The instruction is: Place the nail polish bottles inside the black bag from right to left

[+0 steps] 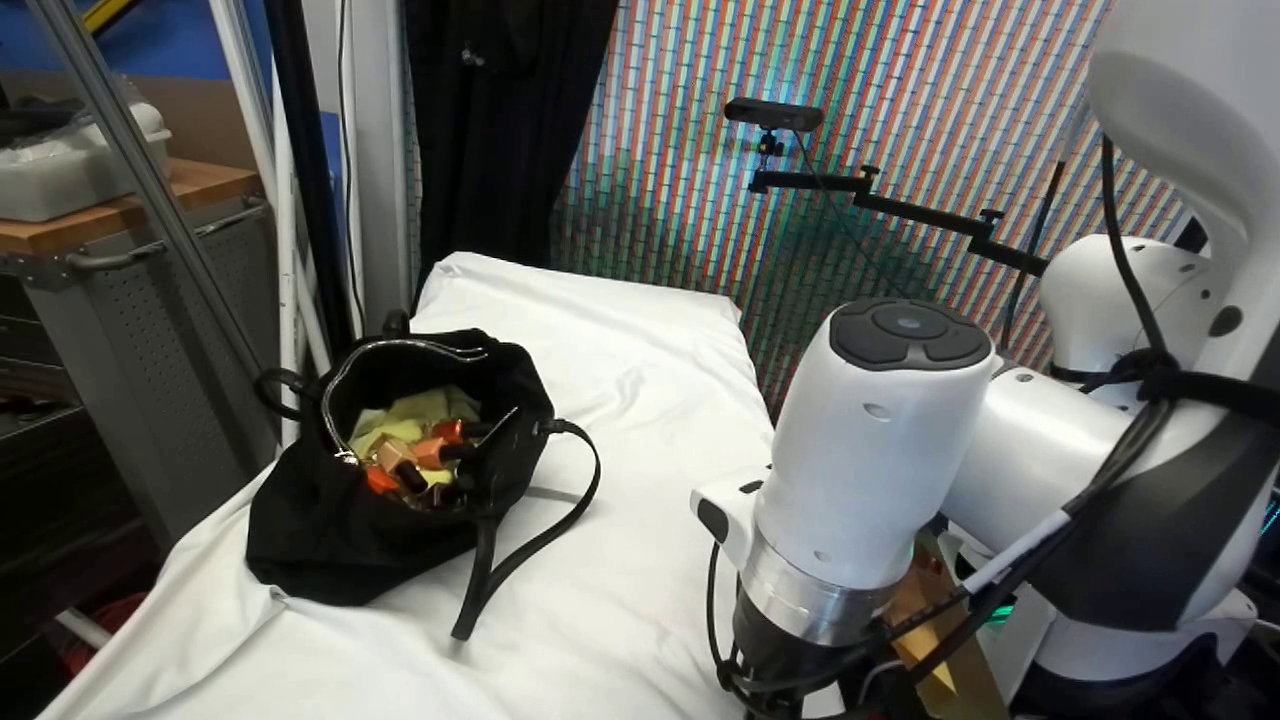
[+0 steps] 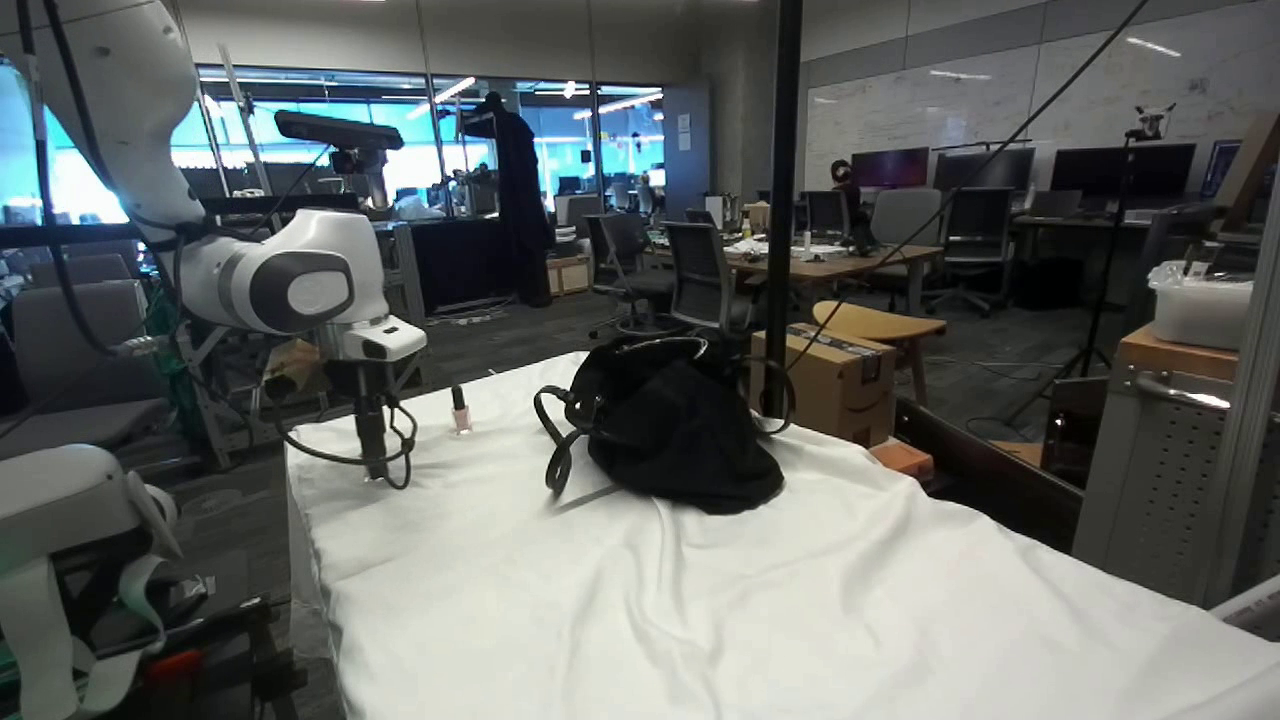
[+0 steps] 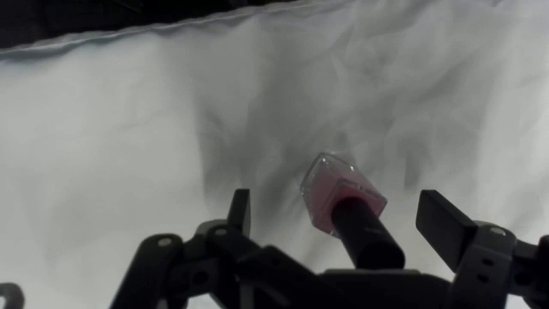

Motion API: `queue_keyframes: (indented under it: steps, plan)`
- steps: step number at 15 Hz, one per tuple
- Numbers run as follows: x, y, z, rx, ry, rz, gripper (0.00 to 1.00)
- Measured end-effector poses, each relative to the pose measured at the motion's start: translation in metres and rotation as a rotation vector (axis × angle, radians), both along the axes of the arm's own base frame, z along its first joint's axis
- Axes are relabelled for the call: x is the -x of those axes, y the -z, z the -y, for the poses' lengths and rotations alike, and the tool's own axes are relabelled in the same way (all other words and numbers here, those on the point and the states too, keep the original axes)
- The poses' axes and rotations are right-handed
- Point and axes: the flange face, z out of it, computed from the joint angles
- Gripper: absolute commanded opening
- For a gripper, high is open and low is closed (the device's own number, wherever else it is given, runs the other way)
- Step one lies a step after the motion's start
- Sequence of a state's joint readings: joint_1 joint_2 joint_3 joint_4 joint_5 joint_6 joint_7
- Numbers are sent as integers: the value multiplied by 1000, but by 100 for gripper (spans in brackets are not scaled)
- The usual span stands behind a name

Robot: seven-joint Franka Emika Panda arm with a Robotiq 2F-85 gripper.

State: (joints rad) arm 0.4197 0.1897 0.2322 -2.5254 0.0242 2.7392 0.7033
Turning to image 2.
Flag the black tripod stand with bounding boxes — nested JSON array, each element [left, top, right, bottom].
[[997, 100, 1183, 431]]

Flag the grey metal cabinet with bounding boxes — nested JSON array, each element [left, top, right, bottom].
[[1070, 356, 1280, 610]]

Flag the brown cardboard box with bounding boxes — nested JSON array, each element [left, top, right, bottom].
[[743, 319, 901, 452]]

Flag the small computer monitor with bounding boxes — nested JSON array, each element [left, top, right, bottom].
[[850, 143, 937, 197]]

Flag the small cardboard box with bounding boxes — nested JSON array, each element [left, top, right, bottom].
[[539, 246, 601, 299]]

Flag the white plastic container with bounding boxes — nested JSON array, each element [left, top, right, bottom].
[[1147, 255, 1259, 356]]

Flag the grey upholstered seat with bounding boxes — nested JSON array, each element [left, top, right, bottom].
[[0, 277, 170, 458]]

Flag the thin black diagonal cable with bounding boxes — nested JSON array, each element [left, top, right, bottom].
[[778, 0, 1153, 386]]

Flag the slanted aluminium pole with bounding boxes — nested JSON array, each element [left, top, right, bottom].
[[1195, 157, 1280, 613]]

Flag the tan wrist plate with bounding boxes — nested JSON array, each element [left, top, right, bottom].
[[254, 337, 333, 403]]

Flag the black fabric handbag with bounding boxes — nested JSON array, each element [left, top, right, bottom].
[[533, 327, 792, 522]]

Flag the seated person dark clothes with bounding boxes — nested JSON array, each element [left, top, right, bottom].
[[823, 157, 880, 251]]

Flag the wooden top desk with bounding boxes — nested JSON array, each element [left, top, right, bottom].
[[725, 238, 949, 317]]

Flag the orange brown block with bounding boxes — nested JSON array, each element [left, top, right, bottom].
[[872, 438, 938, 486]]

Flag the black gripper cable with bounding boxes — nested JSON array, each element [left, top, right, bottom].
[[254, 356, 423, 497]]

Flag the wide computer monitor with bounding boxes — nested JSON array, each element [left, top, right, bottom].
[[1051, 142, 1201, 213]]

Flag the black office chair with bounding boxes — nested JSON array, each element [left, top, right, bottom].
[[932, 184, 1018, 319], [590, 213, 676, 334]]

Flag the black frame post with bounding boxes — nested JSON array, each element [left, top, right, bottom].
[[760, 0, 806, 421]]

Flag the grey mesh office chair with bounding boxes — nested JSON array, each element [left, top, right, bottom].
[[661, 215, 750, 337]]

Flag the medium computer monitor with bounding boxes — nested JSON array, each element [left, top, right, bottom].
[[932, 143, 1040, 199]]

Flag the black camera on stand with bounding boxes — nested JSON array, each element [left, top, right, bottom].
[[273, 109, 408, 206]]

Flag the white tablecloth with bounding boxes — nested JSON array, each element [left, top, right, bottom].
[[278, 350, 1280, 720]]

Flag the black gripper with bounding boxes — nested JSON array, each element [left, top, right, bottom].
[[349, 356, 408, 486]]

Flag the dark wooden board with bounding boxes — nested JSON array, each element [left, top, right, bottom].
[[893, 398, 1087, 553]]

